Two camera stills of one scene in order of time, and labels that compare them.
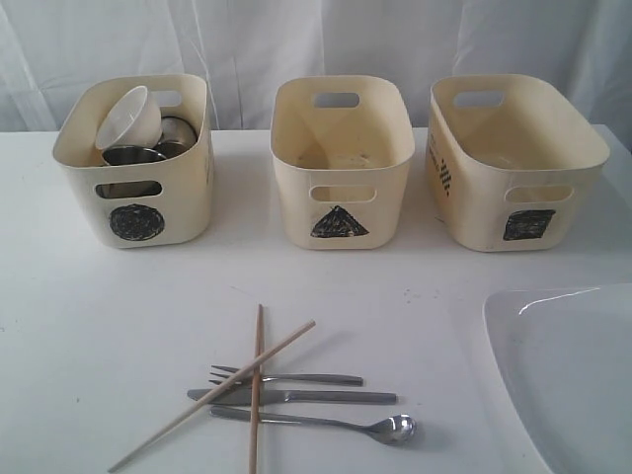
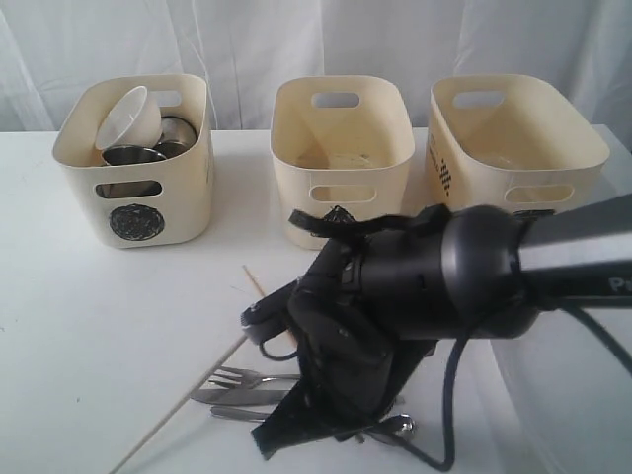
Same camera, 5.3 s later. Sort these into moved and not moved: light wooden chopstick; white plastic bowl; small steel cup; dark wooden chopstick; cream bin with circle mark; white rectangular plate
Moved: dark wooden chopstick; light wooden chopstick
Not moved: cream bin with circle mark; white plastic bowl; white rectangular plate; small steel cup
